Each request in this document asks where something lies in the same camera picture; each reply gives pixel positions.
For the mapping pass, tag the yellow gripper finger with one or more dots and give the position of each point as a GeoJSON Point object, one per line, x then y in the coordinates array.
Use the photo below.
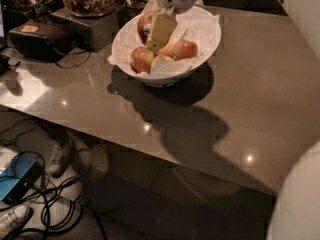
{"type": "Point", "coordinates": [162, 27]}

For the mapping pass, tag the red apple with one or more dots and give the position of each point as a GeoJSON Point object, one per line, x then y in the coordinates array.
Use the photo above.
{"type": "Point", "coordinates": [144, 25]}
{"type": "Point", "coordinates": [184, 49]}
{"type": "Point", "coordinates": [141, 60]}

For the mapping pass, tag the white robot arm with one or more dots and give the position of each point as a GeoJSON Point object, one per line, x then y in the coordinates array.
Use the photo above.
{"type": "Point", "coordinates": [266, 95]}

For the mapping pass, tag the white ceramic bowl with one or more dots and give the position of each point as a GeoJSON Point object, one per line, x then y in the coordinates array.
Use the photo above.
{"type": "Point", "coordinates": [203, 50]}

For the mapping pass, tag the pale yellow apple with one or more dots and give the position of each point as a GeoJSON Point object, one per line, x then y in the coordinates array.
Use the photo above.
{"type": "Point", "coordinates": [164, 54]}

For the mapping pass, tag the white paper liner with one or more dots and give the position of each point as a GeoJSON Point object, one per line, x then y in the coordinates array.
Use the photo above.
{"type": "Point", "coordinates": [200, 27]}

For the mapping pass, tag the dark cup with scoop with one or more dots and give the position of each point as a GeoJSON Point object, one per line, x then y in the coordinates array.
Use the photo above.
{"type": "Point", "coordinates": [135, 4]}

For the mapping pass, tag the black device with label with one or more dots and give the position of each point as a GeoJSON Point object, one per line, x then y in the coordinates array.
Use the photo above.
{"type": "Point", "coordinates": [42, 41]}

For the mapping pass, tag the white sneaker near table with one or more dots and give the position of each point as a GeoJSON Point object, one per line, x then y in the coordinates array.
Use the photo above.
{"type": "Point", "coordinates": [60, 159]}

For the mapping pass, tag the blue box on floor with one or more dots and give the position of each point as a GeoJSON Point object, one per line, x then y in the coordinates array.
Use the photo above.
{"type": "Point", "coordinates": [17, 178]}

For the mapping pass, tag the white sneaker bottom left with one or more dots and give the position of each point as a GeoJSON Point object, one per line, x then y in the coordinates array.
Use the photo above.
{"type": "Point", "coordinates": [14, 220]}

